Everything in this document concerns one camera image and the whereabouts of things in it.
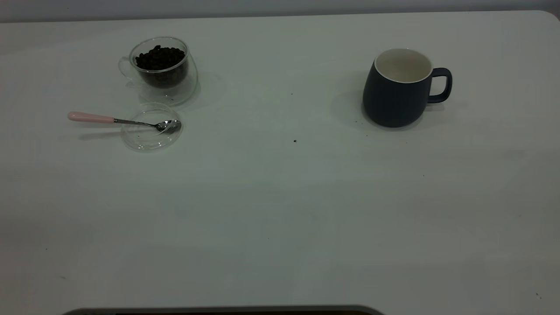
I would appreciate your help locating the small clear glass dish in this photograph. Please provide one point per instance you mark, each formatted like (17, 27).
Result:
(144, 140)

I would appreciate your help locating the clear glass cup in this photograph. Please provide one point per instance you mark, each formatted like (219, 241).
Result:
(175, 89)

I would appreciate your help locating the dark grey ceramic mug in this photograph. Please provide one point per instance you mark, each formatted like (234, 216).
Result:
(391, 103)

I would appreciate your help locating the pile of coffee beans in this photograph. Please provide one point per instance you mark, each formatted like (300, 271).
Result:
(159, 59)

